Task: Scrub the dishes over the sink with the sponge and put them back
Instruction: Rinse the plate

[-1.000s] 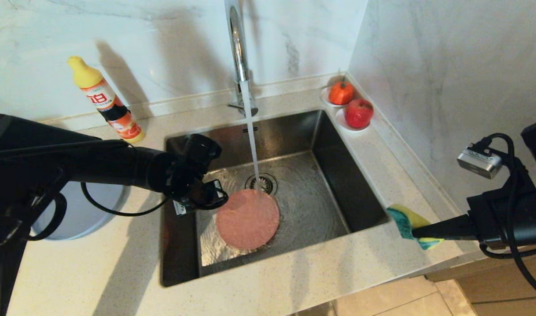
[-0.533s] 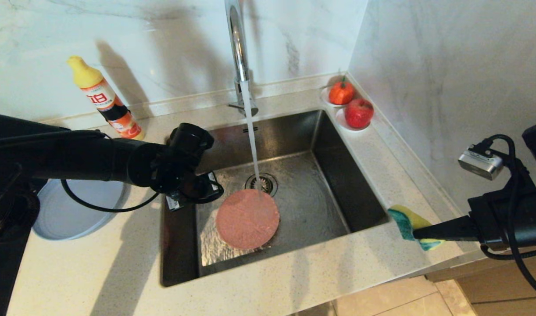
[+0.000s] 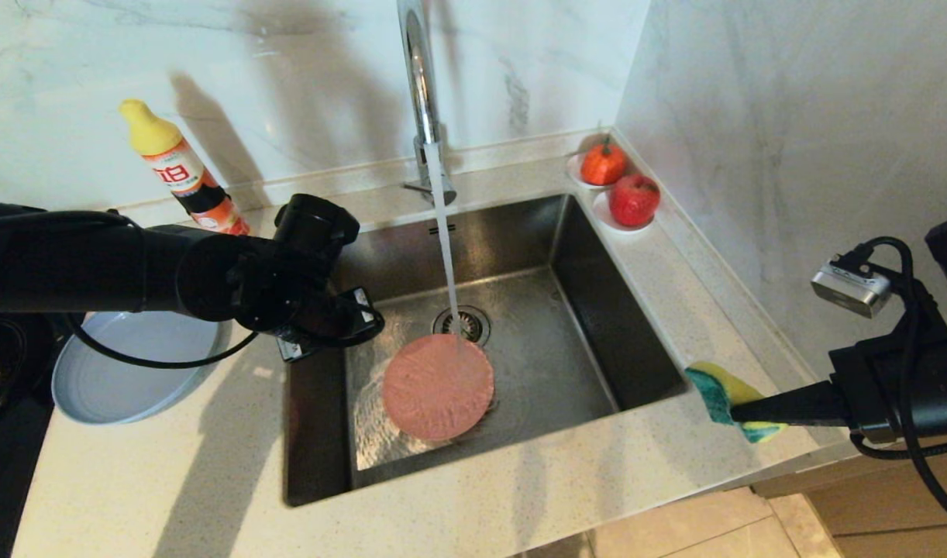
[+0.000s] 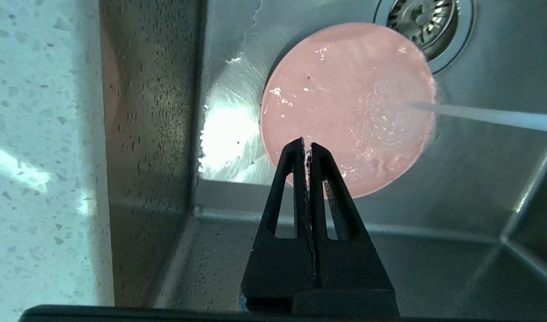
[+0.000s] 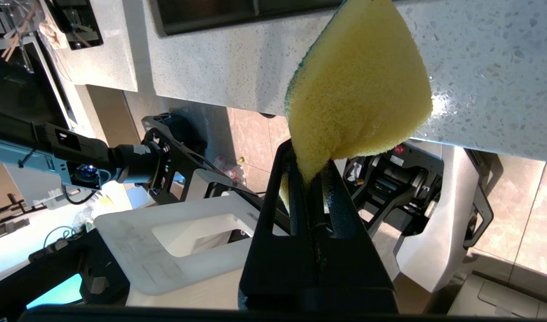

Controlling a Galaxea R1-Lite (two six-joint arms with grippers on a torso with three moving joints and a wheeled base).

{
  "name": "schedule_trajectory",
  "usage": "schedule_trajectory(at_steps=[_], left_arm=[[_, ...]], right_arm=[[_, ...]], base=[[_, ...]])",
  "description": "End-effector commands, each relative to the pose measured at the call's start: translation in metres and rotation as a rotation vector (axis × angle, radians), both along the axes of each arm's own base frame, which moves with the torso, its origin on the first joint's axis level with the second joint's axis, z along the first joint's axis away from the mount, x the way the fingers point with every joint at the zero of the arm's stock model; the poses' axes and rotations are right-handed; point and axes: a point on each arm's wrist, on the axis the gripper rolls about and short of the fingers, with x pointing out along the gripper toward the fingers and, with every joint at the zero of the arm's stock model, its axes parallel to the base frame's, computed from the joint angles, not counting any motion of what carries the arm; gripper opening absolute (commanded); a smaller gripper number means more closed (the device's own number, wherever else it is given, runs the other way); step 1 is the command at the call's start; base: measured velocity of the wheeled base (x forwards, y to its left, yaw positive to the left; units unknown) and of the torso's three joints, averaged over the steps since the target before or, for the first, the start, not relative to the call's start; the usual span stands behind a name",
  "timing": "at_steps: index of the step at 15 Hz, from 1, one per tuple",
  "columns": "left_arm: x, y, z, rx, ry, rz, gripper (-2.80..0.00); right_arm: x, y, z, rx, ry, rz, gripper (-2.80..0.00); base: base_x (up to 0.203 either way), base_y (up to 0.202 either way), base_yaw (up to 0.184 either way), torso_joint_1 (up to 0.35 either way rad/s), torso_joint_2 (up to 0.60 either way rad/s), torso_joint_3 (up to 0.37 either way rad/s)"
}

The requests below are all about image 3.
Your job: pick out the orange toy persimmon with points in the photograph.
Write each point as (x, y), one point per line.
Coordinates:
(602, 164)

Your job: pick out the brown wooden cabinet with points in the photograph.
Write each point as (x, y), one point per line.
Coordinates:
(892, 504)

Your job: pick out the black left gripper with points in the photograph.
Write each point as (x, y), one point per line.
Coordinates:
(318, 322)

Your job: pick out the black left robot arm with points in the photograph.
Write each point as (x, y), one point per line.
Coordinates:
(94, 271)

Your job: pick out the black induction cooktop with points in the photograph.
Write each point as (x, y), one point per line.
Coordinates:
(1, 480)

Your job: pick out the light blue plate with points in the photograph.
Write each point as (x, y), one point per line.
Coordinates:
(125, 372)

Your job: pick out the chrome faucet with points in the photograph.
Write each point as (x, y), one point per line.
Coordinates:
(421, 85)

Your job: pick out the clear water stream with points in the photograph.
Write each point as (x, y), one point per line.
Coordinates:
(445, 240)

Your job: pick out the metal sink drain strainer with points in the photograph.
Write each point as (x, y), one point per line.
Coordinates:
(473, 322)

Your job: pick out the red toy apple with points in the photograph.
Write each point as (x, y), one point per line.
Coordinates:
(635, 200)

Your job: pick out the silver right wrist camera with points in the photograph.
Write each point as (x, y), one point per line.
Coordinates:
(849, 287)

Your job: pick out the yellow green sponge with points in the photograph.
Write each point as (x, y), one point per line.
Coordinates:
(717, 395)

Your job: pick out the orange detergent bottle yellow cap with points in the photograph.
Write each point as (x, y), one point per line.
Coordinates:
(179, 170)

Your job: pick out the small white dish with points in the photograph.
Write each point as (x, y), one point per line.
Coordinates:
(609, 221)
(573, 169)

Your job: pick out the stainless steel sink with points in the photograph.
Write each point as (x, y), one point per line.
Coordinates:
(559, 372)

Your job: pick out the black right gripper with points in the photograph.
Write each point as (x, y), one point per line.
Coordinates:
(872, 387)

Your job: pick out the pink plate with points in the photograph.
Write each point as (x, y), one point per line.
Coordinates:
(436, 387)

